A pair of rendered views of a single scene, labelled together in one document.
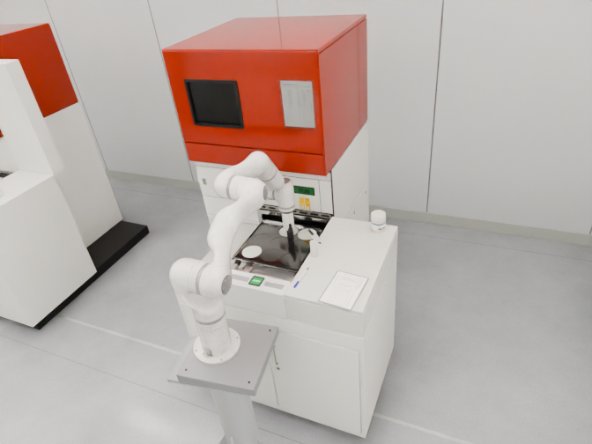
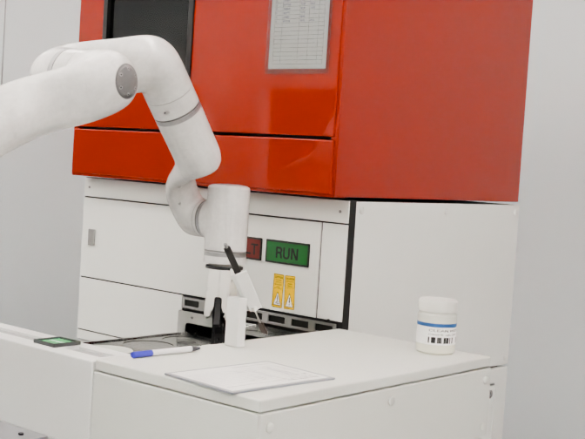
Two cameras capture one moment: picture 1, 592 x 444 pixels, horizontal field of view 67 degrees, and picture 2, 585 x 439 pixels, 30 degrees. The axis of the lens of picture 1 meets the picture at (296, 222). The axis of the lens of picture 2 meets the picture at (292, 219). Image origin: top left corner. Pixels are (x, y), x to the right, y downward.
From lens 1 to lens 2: 115 cm
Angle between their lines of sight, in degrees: 33
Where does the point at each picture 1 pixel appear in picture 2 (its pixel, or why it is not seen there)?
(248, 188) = (90, 56)
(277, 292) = (84, 357)
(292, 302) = (110, 383)
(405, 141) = not seen: outside the picture
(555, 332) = not seen: outside the picture
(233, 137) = not seen: hidden behind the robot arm
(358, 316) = (247, 416)
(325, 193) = (332, 260)
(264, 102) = (238, 17)
